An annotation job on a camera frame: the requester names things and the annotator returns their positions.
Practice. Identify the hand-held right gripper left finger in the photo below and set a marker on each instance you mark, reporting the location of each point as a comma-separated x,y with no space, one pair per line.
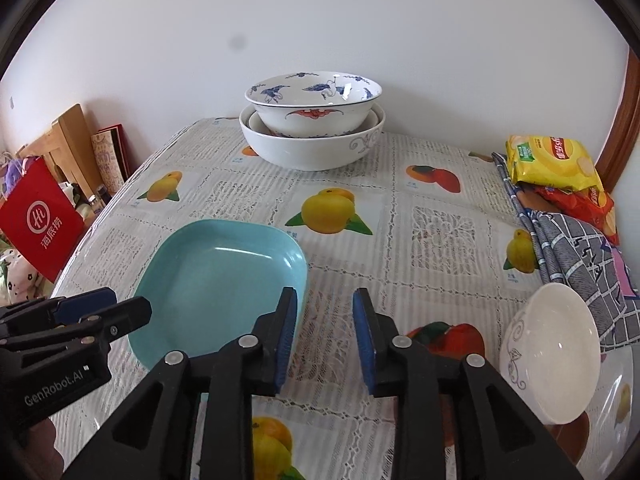
286,340

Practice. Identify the large white grey-patterned bowl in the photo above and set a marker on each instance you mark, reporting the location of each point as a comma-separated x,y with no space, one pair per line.
300,152

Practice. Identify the dark cap bottle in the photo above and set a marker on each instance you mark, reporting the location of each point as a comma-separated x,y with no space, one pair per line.
102,194

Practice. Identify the white floral cloth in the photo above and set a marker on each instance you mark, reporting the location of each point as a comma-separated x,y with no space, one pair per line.
20,275

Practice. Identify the light wooden board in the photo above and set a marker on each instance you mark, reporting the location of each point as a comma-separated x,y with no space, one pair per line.
70,135

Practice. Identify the brown wooden door frame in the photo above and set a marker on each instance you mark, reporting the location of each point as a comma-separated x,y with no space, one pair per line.
622,135

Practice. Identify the grey checked cloth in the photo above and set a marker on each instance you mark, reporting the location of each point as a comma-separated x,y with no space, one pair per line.
575,255

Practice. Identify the medium white bowl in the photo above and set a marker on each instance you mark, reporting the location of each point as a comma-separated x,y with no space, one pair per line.
550,350

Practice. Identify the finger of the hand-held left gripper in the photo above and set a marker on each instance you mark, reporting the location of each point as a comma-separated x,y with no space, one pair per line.
85,302
127,312

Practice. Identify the brown patterned box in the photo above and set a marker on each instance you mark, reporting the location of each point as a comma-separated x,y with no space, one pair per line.
110,160

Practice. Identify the red paper bag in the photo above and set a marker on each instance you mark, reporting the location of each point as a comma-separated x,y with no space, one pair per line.
40,220

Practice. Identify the yellow chips bag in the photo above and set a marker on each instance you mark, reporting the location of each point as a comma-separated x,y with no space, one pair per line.
545,160

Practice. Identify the purple gift bag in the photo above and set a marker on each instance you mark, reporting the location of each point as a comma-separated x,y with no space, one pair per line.
10,177

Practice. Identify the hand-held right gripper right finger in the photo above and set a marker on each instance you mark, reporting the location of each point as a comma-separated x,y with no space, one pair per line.
362,340

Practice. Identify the person's left hand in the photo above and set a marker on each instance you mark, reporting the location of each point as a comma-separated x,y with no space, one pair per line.
45,445

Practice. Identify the blue patterned porcelain bowl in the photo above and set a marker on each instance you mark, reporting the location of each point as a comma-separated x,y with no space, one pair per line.
320,115

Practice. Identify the fruit print tablecloth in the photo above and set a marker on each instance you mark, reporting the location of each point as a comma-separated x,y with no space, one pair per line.
350,270

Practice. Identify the teal square plate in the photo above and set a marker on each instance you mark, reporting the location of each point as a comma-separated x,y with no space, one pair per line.
215,280

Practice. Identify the red chips bag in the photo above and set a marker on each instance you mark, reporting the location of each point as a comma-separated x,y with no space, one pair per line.
585,205

